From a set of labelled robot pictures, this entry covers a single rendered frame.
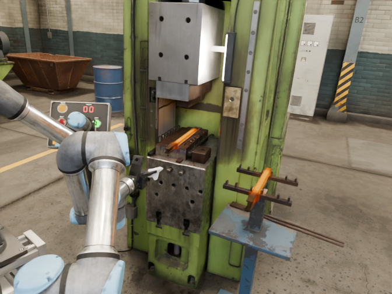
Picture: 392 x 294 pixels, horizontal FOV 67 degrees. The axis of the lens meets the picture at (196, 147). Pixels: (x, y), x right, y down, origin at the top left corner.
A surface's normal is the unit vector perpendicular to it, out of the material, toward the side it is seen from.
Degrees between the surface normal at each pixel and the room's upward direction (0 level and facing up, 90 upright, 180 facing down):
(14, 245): 0
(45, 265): 7
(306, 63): 90
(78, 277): 24
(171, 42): 90
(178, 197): 90
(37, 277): 7
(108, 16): 89
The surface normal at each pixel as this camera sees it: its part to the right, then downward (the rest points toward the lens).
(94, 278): 0.14, -0.52
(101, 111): 0.10, -0.15
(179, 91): -0.34, 0.32
